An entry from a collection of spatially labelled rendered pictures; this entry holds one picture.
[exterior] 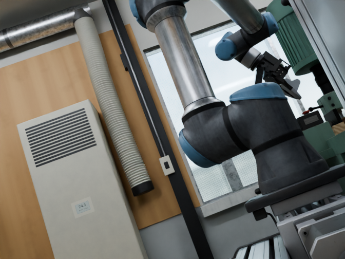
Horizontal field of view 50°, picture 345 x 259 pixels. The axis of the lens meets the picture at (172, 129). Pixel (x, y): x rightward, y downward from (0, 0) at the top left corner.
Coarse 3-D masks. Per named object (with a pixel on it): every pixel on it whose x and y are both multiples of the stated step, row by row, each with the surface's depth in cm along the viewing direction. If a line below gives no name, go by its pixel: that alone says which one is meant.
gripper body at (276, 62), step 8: (264, 56) 137; (272, 56) 137; (256, 64) 135; (264, 64) 137; (272, 64) 137; (280, 64) 134; (288, 64) 134; (264, 72) 136; (272, 72) 134; (280, 72) 135; (264, 80) 140; (272, 80) 135
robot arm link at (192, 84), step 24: (144, 0) 96; (168, 0) 94; (144, 24) 101; (168, 24) 94; (168, 48) 94; (192, 48) 93; (192, 72) 90; (192, 96) 89; (192, 120) 87; (216, 120) 84; (192, 144) 87; (216, 144) 84
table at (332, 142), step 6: (342, 132) 115; (330, 138) 124; (336, 138) 120; (342, 138) 116; (330, 144) 126; (336, 144) 121; (342, 144) 117; (330, 150) 125; (336, 150) 123; (342, 150) 119; (324, 156) 124; (330, 156) 124
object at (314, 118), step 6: (306, 114) 130; (312, 114) 130; (318, 114) 130; (300, 120) 130; (306, 120) 129; (312, 120) 129; (318, 120) 129; (300, 126) 130; (306, 126) 129; (312, 126) 129
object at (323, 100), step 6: (324, 96) 143; (330, 96) 143; (336, 96) 143; (318, 102) 148; (324, 102) 143; (330, 102) 142; (336, 102) 142; (324, 108) 145; (330, 108) 142; (336, 108) 142; (342, 108) 147; (324, 114) 147
